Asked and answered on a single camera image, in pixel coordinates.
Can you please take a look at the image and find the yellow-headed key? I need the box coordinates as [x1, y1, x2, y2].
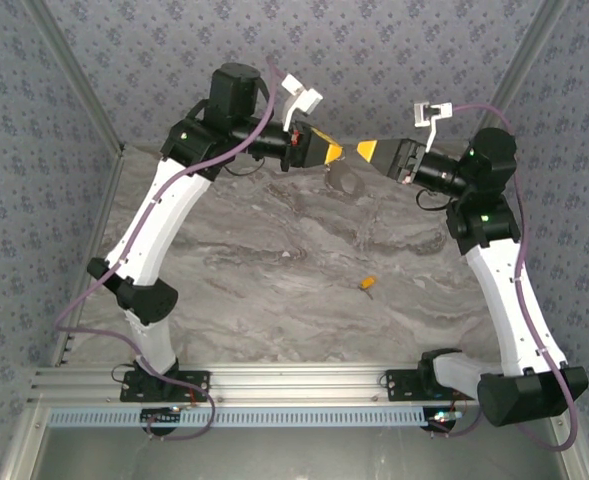
[356, 275, 379, 301]

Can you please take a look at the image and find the small black circuit board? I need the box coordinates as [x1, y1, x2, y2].
[140, 407, 184, 437]
[422, 407, 464, 435]

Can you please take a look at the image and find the grey metal sheet panel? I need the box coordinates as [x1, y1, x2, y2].
[36, 427, 570, 480]

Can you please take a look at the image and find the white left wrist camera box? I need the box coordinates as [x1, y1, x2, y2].
[279, 73, 324, 134]

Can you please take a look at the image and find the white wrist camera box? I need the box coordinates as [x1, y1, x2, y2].
[412, 101, 454, 154]
[279, 73, 324, 134]

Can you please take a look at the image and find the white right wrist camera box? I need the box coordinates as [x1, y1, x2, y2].
[412, 101, 454, 154]

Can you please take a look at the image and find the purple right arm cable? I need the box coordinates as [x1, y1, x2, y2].
[431, 102, 583, 454]

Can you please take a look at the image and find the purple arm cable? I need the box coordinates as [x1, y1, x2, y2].
[53, 55, 281, 442]
[431, 102, 583, 454]

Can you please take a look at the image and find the aluminium corner post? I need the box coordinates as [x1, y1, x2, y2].
[23, 0, 126, 157]
[466, 0, 571, 156]

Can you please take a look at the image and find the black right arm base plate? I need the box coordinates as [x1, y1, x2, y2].
[383, 368, 478, 402]

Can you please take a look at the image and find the grooved aluminium base rail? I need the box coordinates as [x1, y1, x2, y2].
[27, 363, 574, 405]

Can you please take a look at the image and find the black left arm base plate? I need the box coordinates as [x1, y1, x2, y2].
[119, 369, 212, 404]

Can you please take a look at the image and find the slotted pale cable duct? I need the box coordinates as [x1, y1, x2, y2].
[47, 407, 428, 429]

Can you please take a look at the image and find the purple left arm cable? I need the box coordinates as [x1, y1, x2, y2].
[53, 55, 281, 442]

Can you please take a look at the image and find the aluminium frame leg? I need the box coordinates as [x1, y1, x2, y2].
[546, 403, 589, 480]
[0, 403, 50, 480]

